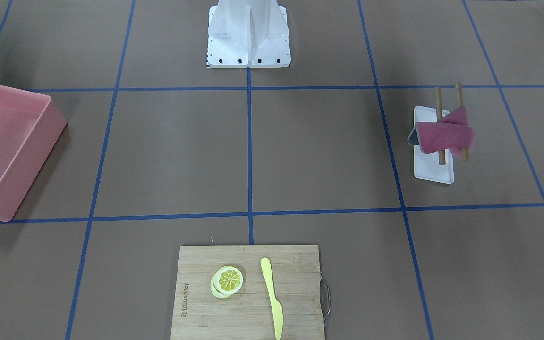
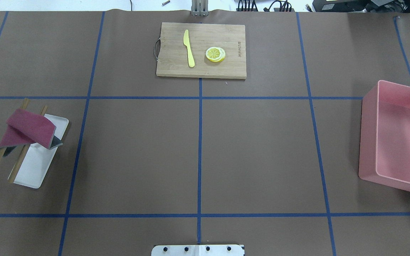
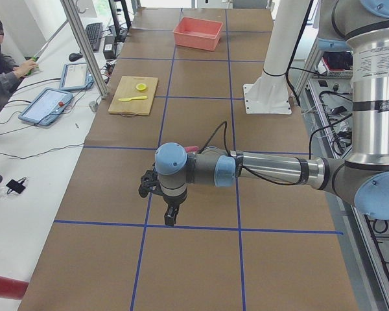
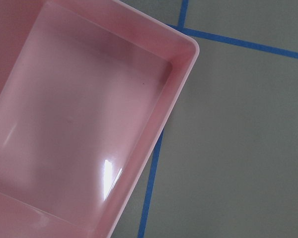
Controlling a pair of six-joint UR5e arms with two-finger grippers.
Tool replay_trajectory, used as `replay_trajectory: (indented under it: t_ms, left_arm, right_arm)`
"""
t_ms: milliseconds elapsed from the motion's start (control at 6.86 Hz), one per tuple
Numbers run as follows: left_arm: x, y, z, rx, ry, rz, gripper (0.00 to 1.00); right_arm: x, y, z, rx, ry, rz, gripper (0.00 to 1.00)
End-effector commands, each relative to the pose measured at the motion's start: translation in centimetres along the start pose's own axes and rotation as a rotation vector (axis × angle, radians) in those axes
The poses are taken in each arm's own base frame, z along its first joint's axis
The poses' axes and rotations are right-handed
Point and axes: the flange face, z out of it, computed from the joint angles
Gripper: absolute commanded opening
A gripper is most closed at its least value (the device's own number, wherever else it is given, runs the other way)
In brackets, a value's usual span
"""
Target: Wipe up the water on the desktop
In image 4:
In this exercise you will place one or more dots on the pink plastic bin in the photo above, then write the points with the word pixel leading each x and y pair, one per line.
pixel 86 88

